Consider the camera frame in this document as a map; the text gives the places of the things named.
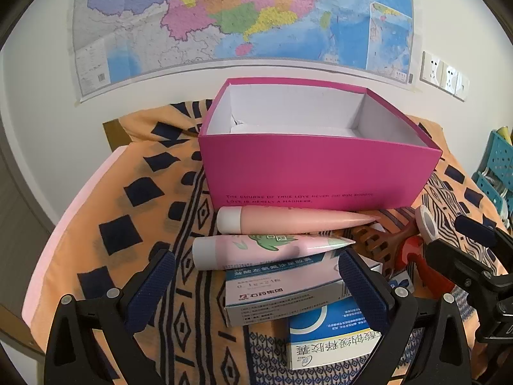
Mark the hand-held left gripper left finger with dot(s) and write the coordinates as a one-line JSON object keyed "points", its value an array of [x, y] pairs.
{"points": [[152, 288]]}

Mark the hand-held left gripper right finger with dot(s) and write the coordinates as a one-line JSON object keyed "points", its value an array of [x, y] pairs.
{"points": [[360, 288]]}

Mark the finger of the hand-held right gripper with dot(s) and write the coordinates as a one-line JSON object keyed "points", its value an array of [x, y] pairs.
{"points": [[477, 230], [449, 258]]}

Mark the blue and white medicine box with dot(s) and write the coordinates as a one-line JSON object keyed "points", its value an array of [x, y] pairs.
{"points": [[320, 341]]}

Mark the pink and white medicine box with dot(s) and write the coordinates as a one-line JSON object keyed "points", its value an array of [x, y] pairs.
{"points": [[280, 288]]}

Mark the plain pink tube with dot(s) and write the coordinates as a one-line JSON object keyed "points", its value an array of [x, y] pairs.
{"points": [[296, 218]]}

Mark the pink cardboard box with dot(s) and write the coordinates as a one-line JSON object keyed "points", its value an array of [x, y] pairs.
{"points": [[300, 168]]}

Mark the beige tape roll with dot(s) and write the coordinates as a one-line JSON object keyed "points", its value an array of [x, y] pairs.
{"points": [[425, 222]]}

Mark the brown comb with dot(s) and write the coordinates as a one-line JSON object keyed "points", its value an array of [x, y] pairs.
{"points": [[376, 244]]}

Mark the blue plastic rack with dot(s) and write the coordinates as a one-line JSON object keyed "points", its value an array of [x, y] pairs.
{"points": [[495, 160]]}

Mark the pink tube with green print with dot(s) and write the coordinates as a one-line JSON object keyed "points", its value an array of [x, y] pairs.
{"points": [[240, 250]]}

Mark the yellow-green roll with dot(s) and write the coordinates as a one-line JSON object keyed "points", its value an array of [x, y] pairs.
{"points": [[505, 134]]}

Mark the orange patterned blanket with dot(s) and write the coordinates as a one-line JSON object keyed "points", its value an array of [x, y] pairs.
{"points": [[120, 192]]}

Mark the pink mattress pad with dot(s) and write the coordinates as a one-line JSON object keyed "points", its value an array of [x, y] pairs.
{"points": [[60, 228]]}

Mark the brown wooden board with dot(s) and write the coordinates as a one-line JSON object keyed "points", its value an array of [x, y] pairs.
{"points": [[114, 132]]}

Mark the white wall socket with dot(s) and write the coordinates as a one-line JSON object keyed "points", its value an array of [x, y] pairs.
{"points": [[449, 76], [462, 87], [431, 68]]}

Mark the colourful wall map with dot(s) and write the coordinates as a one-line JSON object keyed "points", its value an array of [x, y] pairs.
{"points": [[240, 8]]}

